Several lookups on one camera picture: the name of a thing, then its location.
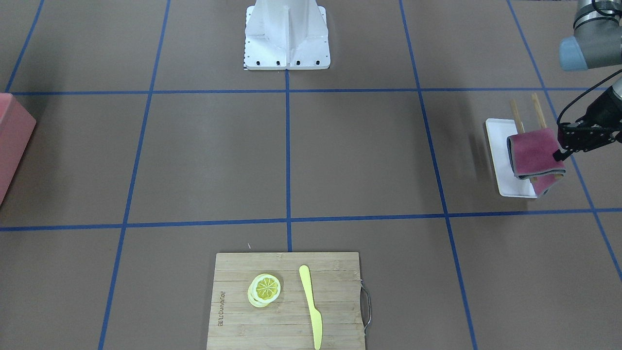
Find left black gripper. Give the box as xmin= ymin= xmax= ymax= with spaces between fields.
xmin=553 ymin=87 xmax=622 ymax=162

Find red wiping cloth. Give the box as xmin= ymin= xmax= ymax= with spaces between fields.
xmin=506 ymin=128 xmax=567 ymax=197

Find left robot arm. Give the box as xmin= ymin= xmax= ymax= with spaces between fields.
xmin=553 ymin=0 xmax=622 ymax=161

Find wooden rack bar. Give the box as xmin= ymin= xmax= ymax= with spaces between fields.
xmin=531 ymin=92 xmax=547 ymax=129
xmin=510 ymin=98 xmax=525 ymax=134

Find white rack tray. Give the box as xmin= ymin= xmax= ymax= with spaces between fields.
xmin=485 ymin=118 xmax=537 ymax=199

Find yellow plastic knife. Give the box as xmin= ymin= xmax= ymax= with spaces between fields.
xmin=298 ymin=264 xmax=324 ymax=350

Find bamboo cutting board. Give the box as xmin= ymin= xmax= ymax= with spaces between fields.
xmin=206 ymin=252 xmax=366 ymax=350

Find yellow lemon slices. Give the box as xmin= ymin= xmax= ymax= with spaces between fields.
xmin=247 ymin=273 xmax=281 ymax=308

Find pink plastic bin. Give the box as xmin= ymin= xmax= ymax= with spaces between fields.
xmin=0 ymin=93 xmax=36 ymax=202

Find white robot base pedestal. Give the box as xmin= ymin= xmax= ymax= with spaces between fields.
xmin=243 ymin=0 xmax=331 ymax=70

